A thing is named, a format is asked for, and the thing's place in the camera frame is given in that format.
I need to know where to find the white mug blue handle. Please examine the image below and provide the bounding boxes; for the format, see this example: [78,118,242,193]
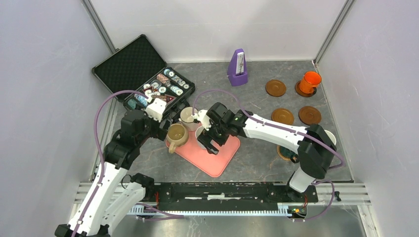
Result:
[195,125,209,149]

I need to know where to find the beige mug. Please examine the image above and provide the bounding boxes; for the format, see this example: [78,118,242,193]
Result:
[166,123,189,154]

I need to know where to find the white ribbed black-rimmed mug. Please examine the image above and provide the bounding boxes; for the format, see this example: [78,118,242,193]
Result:
[179,107,200,132]

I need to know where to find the brown wooden coaster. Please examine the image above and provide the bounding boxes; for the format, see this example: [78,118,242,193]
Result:
[265,79,287,97]
[294,81,317,98]
[298,106,322,125]
[271,108,294,125]

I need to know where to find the dark green mug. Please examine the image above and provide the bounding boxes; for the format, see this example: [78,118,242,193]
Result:
[277,146,299,163]

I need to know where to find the orange mug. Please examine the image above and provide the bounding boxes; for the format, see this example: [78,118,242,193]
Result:
[297,71,322,94]

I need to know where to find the woven rattan coaster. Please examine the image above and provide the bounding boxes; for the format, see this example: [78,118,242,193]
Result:
[277,146,293,161]

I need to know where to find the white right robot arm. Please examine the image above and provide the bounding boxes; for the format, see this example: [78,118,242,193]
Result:
[192,102,336,201]

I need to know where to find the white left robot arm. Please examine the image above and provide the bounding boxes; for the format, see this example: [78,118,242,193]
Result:
[54,110,173,237]

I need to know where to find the green poker chip stack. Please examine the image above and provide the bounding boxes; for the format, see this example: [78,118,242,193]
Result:
[127,99,137,110]

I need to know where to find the pink plastic tray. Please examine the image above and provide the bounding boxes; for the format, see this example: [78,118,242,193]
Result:
[166,131,241,178]

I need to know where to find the light blue poker chip stack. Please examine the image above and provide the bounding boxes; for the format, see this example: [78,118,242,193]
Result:
[134,94,148,107]

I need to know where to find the brown poker chip stack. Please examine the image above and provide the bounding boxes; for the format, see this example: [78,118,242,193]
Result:
[152,95,167,101]

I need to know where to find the all in triangle button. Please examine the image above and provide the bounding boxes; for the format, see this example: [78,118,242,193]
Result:
[165,94,177,105]

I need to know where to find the purple metronome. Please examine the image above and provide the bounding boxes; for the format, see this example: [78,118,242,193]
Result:
[227,48,248,86]

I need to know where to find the black poker chip case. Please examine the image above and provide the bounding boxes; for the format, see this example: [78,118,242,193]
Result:
[92,35,196,118]

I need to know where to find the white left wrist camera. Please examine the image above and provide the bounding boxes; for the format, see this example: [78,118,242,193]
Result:
[145,98,167,122]

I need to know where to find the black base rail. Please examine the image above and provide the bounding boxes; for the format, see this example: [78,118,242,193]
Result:
[140,182,319,211]

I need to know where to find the aluminium frame rail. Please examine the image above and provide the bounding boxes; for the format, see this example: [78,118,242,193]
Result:
[74,183,372,217]

